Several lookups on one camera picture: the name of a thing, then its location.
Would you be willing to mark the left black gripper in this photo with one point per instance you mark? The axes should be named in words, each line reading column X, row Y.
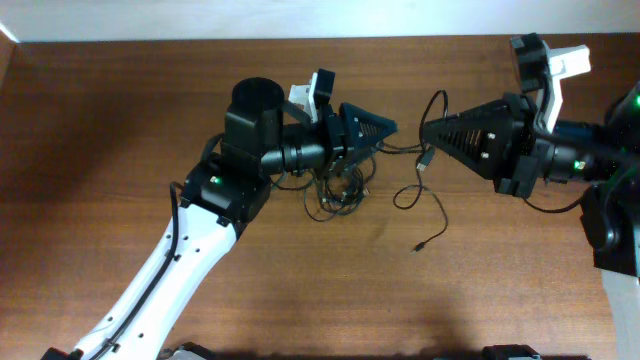
column 334, row 138

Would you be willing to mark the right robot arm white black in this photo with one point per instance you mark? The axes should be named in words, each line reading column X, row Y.
column 606, row 158

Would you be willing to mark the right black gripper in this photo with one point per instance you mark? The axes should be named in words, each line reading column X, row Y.
column 523, row 145

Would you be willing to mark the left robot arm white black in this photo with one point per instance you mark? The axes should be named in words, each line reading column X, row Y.
column 266, row 132

